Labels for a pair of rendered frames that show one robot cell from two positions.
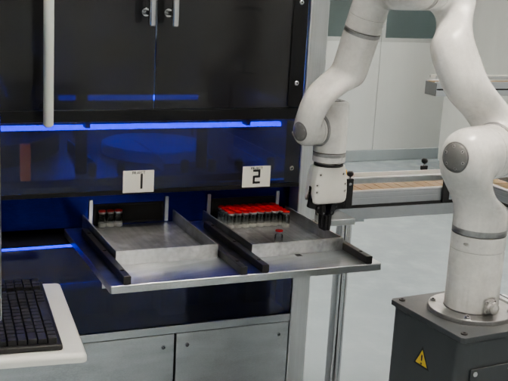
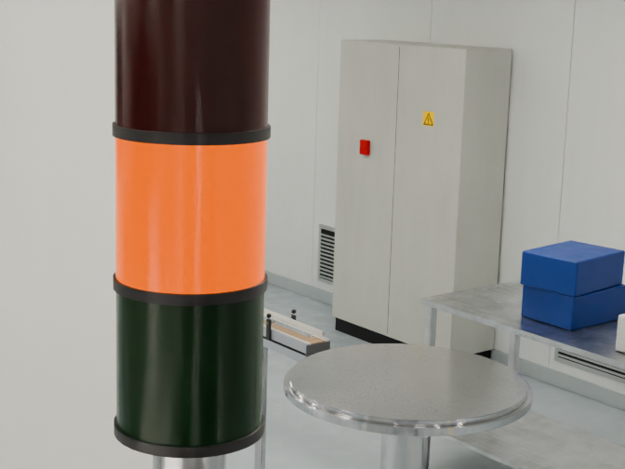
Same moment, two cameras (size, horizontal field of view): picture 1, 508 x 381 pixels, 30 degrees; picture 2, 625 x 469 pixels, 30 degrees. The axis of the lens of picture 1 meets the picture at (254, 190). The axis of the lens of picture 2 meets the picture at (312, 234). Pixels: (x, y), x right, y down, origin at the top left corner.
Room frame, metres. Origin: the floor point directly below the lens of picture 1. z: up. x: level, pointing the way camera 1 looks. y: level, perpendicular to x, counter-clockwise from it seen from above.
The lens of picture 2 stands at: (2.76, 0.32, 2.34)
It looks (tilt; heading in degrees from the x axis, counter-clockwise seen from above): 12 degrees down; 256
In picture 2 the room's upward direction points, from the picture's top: 2 degrees clockwise
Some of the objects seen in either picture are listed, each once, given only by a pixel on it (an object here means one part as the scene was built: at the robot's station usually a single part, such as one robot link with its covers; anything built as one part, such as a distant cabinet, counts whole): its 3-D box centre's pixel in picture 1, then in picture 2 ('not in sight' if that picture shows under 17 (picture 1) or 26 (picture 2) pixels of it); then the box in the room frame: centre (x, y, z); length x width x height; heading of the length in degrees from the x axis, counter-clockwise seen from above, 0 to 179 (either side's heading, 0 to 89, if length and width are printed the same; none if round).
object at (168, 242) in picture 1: (147, 235); not in sight; (2.35, 0.27, 0.90); 0.34 x 0.26 x 0.04; 24
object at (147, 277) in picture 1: (218, 248); not in sight; (2.36, 0.09, 0.87); 0.70 x 0.48 x 0.02; 114
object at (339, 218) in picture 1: (325, 216); not in sight; (2.75, -0.22, 0.87); 0.14 x 0.13 x 0.02; 24
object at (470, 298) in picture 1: (474, 271); not in sight; (2.02, -0.50, 0.95); 0.19 x 0.19 x 0.18
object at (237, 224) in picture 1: (256, 218); not in sight; (2.55, -0.01, 0.91); 0.18 x 0.02 x 0.05; 115
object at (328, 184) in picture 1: (327, 181); not in sight; (2.36, -0.19, 1.06); 0.10 x 0.08 x 0.11; 117
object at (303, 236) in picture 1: (270, 229); not in sight; (2.47, -0.05, 0.90); 0.34 x 0.26 x 0.04; 25
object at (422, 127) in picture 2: not in sight; (413, 199); (0.27, -6.99, 1.03); 1.20 x 0.43 x 2.05; 114
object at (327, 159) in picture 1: (329, 157); not in sight; (2.37, -0.19, 1.13); 0.09 x 0.08 x 0.03; 117
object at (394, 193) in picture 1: (387, 188); not in sight; (2.95, -0.42, 0.92); 0.69 x 0.16 x 0.16; 114
